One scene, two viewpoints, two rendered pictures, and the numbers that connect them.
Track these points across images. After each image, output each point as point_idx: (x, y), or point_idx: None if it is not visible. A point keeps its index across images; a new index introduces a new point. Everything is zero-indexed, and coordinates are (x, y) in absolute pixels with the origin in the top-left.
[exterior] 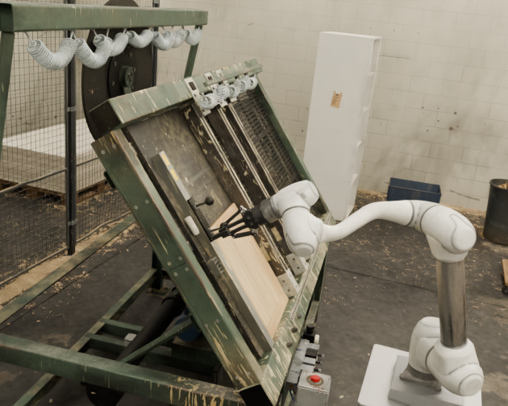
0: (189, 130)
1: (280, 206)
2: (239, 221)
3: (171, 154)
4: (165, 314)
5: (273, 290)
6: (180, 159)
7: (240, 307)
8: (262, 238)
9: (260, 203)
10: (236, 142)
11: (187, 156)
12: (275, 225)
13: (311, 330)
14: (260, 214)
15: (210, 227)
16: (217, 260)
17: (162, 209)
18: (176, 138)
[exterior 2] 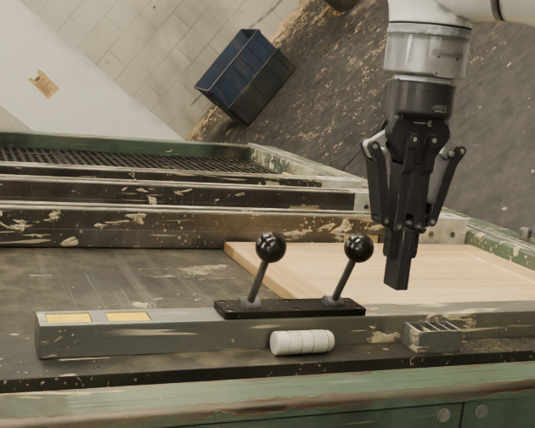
0: None
1: (459, 0)
2: (406, 173)
3: (47, 307)
4: None
5: (456, 258)
6: (70, 295)
7: None
8: (329, 226)
9: (397, 70)
10: (75, 180)
11: (70, 278)
12: (288, 204)
13: None
14: (433, 89)
15: (318, 299)
16: (418, 323)
17: (265, 392)
18: (4, 278)
